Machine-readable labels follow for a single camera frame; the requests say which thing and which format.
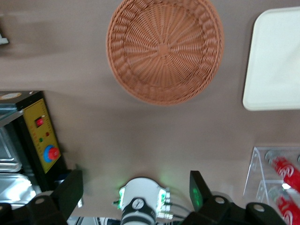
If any beige plastic tray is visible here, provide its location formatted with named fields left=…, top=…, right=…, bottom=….
left=242, top=6, right=300, bottom=112

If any black food warmer machine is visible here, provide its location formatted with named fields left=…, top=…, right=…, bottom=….
left=0, top=90, right=74, bottom=211

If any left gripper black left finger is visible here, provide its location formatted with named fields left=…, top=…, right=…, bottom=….
left=0, top=169, right=84, bottom=225

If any clear acrylic bottle rack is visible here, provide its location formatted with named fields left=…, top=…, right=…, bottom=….
left=242, top=146, right=300, bottom=225

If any red cola bottle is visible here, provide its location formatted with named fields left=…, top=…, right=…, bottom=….
left=273, top=189, right=300, bottom=225
left=269, top=156, right=300, bottom=193

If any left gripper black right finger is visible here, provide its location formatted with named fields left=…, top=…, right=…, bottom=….
left=182, top=170, right=292, bottom=225

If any steel pan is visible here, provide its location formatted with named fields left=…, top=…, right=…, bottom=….
left=0, top=172, right=36, bottom=210
left=0, top=126, right=23, bottom=173

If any round brown wicker basket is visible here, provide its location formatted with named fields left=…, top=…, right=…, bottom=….
left=105, top=0, right=225, bottom=108

